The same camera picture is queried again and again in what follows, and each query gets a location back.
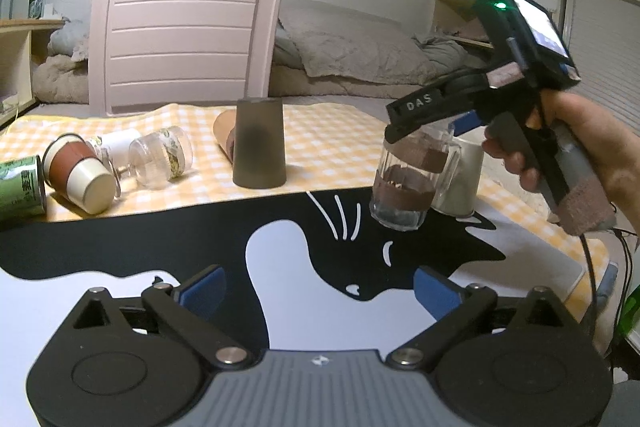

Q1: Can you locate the glass bottle with white label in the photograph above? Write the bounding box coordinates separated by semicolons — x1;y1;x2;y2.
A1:
90;129;143;195

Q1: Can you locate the clear glass jar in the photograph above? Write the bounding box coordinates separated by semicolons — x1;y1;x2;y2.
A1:
128;126;194;188

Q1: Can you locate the beige duvet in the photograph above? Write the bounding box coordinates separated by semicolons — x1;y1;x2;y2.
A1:
31;19;93;104

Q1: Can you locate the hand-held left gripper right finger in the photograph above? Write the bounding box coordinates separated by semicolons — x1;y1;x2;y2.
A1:
389;267;577;370

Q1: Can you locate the black cable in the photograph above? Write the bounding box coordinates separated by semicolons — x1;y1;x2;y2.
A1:
579;227;640;358

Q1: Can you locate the dark grey cup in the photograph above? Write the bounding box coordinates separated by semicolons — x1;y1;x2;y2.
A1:
232;97;288;188

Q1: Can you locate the black and white cat mat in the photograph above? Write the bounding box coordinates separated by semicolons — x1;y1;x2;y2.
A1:
0;187;586;358

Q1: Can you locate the green drink can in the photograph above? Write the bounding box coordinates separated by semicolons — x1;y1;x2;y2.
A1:
0;155;48;224

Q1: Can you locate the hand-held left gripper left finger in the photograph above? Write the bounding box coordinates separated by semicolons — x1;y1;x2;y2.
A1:
70;264;253;370

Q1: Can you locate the brown sleeved paper cup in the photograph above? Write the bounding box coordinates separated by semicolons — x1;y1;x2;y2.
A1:
41;134;120;215

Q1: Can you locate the grey blanket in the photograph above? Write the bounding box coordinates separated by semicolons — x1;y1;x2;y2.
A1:
272;0;471;100

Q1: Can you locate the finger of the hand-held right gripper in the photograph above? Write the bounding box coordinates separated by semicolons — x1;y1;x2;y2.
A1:
449;111;485;136
384;84;457;144

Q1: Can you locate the white cup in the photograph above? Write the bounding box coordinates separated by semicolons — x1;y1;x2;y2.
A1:
430;134;487;217

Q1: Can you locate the wooden shelf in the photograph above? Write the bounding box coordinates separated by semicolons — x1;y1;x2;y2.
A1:
0;18;67;128

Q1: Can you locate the yellow checkered cloth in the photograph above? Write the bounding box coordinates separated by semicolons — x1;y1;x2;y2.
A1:
0;103;610;304

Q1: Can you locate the person's right hand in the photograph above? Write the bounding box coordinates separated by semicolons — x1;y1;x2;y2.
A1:
481;87;640;238

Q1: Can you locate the glass mug with brown tape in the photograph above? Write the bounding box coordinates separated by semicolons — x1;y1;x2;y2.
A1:
369;126;463;233

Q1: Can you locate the light blue tube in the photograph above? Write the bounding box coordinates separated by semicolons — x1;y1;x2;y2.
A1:
597;259;622;308

